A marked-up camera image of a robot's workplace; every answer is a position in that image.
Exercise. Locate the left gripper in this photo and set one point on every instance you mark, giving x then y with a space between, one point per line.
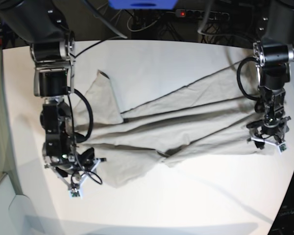
262 134

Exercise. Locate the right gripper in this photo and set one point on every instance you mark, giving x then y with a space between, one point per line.
73 170

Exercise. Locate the beige t-shirt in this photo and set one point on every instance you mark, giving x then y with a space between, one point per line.
206 117

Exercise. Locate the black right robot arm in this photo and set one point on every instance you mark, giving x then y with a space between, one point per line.
43 26

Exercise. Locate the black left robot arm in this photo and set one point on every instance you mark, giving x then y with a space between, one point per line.
272 54

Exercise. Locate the black power strip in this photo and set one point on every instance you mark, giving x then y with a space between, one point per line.
199 15

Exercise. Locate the blue plastic box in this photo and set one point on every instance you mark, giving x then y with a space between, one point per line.
142 4

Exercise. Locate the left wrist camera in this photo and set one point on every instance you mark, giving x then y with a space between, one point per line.
282 147

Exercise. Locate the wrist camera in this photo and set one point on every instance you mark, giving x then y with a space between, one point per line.
282 147
76 193

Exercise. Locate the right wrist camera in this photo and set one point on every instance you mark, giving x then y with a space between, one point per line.
76 193

